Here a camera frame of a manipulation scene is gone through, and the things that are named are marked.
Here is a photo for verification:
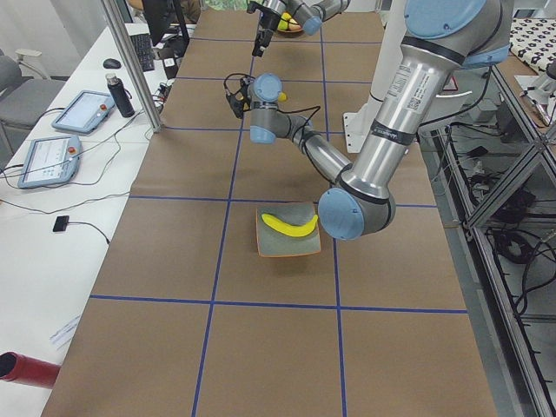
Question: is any aluminium frame post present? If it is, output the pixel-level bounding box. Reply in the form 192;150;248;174
100;0;162;133

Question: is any yellow banana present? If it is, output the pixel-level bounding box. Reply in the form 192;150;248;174
278;91;288;103
261;213;318;238

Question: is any wicker fruit basket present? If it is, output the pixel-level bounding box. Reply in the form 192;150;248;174
277;12;303;35

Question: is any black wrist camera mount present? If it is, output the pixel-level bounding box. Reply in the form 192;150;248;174
246;0;267;14

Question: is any red fire extinguisher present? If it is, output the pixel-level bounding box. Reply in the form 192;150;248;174
1;352;61;389

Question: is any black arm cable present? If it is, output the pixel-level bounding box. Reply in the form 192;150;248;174
223;72;322;140

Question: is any teach pendant tablet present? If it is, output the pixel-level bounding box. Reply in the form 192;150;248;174
18;135;82;189
51;90;115;135

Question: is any far teach pendant tablet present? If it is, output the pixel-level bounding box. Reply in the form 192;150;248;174
51;90;115;135

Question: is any grey square plate orange rim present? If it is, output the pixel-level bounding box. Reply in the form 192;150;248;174
255;202;321;257

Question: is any near teach pendant tablet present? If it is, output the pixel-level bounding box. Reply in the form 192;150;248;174
18;135;82;189

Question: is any black computer mouse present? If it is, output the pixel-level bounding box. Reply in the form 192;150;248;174
103;58;122;70

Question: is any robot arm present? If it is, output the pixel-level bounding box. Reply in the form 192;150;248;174
247;0;351;57
226;0;513;241

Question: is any black keyboard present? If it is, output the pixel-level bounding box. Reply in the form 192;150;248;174
129;34;155;72

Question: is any seated person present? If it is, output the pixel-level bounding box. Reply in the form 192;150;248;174
179;0;202;24

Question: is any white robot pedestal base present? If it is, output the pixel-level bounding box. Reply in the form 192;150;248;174
343;0;407;154

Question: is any black computer monitor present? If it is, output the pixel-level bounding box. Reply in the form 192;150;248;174
142;0;189;46

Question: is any grey office chair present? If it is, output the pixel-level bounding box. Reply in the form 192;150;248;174
1;49;65;156

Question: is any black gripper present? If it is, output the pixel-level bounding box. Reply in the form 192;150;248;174
252;11;278;57
226;77;255;118

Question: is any black water bottle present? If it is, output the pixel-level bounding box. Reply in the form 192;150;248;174
105;73;135;118

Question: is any small black puck device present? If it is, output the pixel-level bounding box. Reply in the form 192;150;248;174
52;215;70;233

